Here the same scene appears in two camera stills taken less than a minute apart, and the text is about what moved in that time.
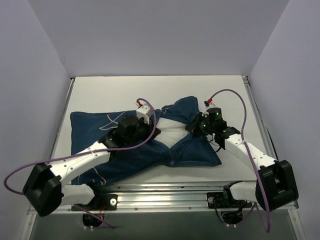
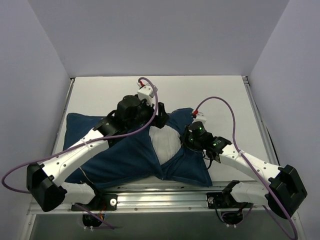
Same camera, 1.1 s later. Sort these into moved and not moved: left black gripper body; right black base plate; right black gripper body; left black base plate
Moved: left black gripper body; right black gripper body
Not moved: left black base plate; right black base plate
